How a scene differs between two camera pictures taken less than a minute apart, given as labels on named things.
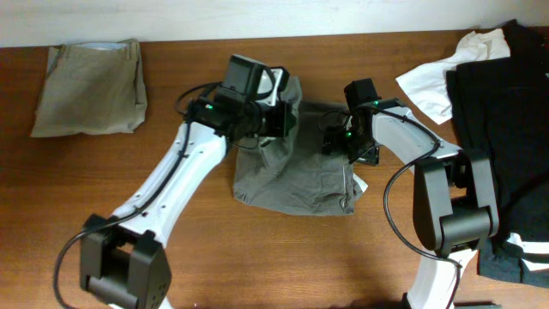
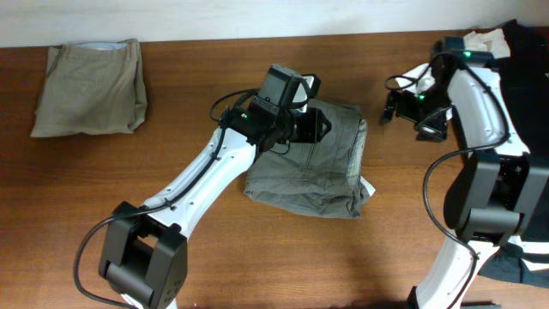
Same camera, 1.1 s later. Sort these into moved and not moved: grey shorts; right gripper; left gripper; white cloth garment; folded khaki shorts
Moved: grey shorts; right gripper; left gripper
Not moved: folded khaki shorts; white cloth garment
